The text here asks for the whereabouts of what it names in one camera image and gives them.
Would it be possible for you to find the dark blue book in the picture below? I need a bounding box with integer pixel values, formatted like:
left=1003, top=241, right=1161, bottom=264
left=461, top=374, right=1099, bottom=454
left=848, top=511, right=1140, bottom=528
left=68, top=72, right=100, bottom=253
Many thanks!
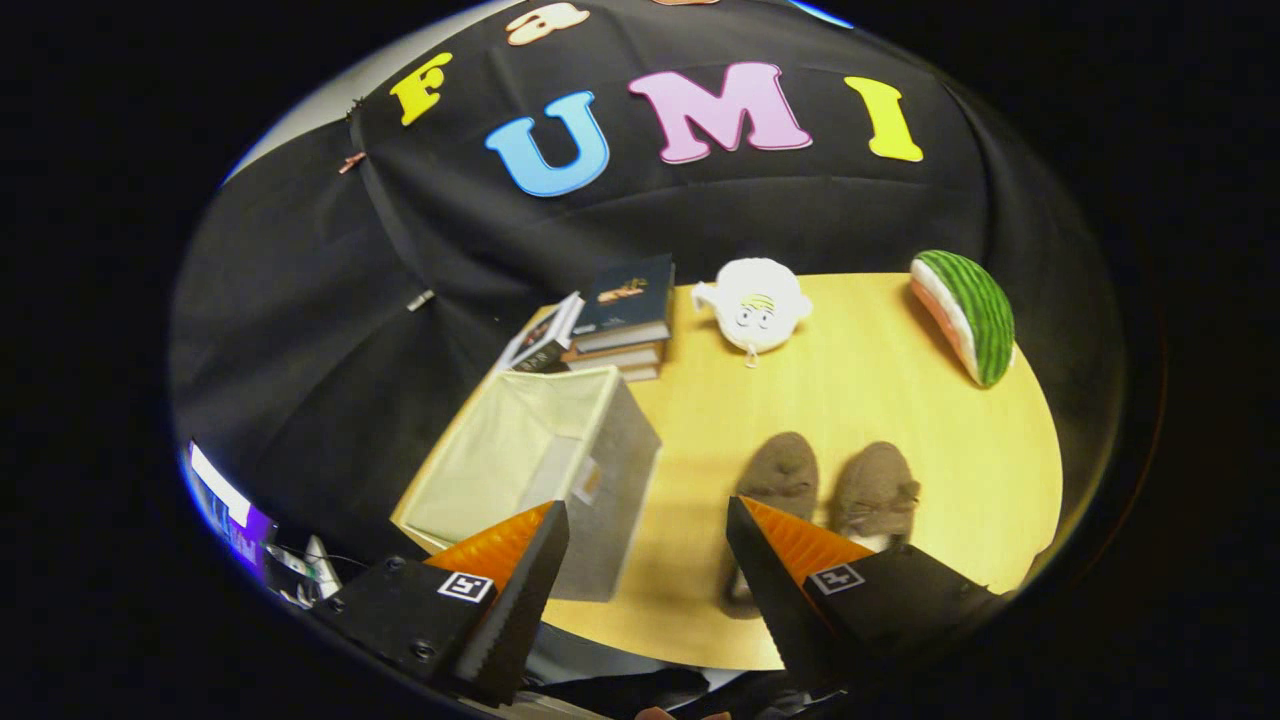
left=571, top=254, right=677, bottom=354

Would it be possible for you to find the watermelon slice plush toy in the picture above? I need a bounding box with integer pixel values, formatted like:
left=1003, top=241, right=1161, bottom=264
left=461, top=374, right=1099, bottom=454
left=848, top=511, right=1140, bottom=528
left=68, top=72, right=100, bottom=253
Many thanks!
left=909, top=249, right=1017, bottom=390

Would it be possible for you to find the purple lit screen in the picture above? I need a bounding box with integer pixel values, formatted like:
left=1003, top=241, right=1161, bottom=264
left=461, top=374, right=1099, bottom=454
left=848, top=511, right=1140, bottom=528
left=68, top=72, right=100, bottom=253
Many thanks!
left=184, top=440, right=278, bottom=578

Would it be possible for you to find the brown cover book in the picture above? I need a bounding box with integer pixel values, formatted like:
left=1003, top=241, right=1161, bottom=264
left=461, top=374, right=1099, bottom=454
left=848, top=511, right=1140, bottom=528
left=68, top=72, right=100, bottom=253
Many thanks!
left=559, top=339, right=670, bottom=372

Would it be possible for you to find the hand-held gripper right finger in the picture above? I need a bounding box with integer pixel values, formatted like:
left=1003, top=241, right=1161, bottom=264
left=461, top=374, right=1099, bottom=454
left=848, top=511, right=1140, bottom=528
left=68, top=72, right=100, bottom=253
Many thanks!
left=725, top=495, right=1006, bottom=701

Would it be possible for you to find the brown felt shoe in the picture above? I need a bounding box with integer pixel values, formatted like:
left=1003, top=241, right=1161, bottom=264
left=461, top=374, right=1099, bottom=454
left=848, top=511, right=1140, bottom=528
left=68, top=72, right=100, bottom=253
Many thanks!
left=830, top=442, right=922, bottom=554
left=722, top=432, right=821, bottom=619

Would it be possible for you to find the white device with cables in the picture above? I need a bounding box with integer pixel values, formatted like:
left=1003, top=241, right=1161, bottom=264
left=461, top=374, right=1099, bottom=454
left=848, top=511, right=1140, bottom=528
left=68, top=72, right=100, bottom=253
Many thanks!
left=263, top=534, right=343, bottom=612

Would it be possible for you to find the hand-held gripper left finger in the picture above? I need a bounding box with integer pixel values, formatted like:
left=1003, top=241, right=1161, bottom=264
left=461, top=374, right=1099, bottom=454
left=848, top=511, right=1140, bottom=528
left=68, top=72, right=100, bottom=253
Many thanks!
left=312, top=500, right=571, bottom=708

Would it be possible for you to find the white cover book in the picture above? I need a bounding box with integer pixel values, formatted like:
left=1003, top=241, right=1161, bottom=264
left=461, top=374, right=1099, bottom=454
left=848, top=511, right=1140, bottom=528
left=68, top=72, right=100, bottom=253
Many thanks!
left=496, top=291, right=587, bottom=374

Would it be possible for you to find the white plush toy with face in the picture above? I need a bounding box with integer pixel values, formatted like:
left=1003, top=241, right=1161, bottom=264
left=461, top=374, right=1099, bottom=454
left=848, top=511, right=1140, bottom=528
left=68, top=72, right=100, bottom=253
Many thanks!
left=691, top=257, right=814, bottom=369

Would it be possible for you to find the grey fabric storage box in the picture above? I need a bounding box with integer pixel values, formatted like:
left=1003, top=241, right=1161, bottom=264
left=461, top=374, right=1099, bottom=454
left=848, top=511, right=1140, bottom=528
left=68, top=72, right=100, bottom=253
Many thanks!
left=390, top=365, right=663, bottom=604

